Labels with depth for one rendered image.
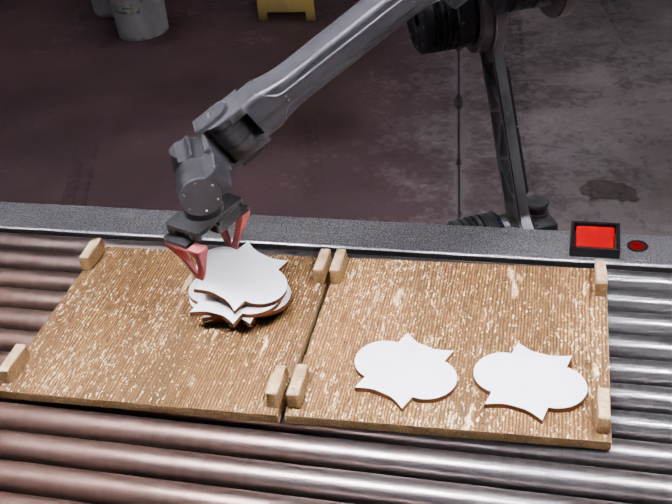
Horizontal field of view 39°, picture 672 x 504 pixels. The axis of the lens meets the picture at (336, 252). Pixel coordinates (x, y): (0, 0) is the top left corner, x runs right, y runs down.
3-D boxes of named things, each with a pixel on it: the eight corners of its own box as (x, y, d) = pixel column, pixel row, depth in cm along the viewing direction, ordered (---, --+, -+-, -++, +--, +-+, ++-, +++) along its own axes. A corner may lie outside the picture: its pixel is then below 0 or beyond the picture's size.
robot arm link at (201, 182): (262, 138, 135) (223, 96, 130) (276, 178, 126) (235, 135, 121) (197, 189, 137) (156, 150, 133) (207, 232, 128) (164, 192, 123)
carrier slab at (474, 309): (339, 264, 153) (338, 256, 152) (605, 277, 144) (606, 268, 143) (286, 423, 125) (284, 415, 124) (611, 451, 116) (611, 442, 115)
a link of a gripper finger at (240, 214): (259, 248, 146) (248, 197, 140) (229, 275, 141) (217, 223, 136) (225, 237, 149) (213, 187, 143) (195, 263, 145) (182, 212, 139)
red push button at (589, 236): (575, 232, 155) (576, 224, 154) (614, 234, 153) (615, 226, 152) (574, 253, 150) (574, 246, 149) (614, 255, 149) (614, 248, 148)
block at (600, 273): (593, 273, 142) (594, 257, 141) (606, 273, 142) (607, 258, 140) (593, 297, 138) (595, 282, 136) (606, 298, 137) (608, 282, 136)
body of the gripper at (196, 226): (245, 207, 140) (236, 164, 136) (200, 245, 134) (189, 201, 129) (211, 197, 144) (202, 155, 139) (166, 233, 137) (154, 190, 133)
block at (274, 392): (277, 377, 130) (275, 362, 129) (290, 378, 130) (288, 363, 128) (265, 408, 126) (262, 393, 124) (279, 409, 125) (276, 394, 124)
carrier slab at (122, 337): (100, 253, 162) (98, 245, 161) (336, 265, 153) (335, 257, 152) (0, 398, 135) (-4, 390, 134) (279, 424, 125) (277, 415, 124)
